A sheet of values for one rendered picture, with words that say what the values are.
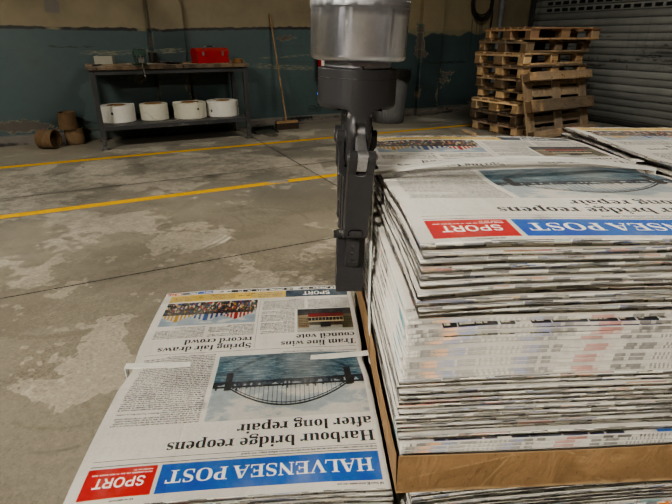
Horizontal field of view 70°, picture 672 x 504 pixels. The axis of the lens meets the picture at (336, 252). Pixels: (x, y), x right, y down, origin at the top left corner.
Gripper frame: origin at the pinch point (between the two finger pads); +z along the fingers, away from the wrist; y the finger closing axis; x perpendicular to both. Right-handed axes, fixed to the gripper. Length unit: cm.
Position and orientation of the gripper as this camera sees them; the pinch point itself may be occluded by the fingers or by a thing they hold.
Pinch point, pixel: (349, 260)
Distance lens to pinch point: 53.6
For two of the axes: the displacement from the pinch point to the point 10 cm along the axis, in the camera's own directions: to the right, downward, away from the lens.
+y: -0.8, -4.0, 9.1
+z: -0.3, 9.1, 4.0
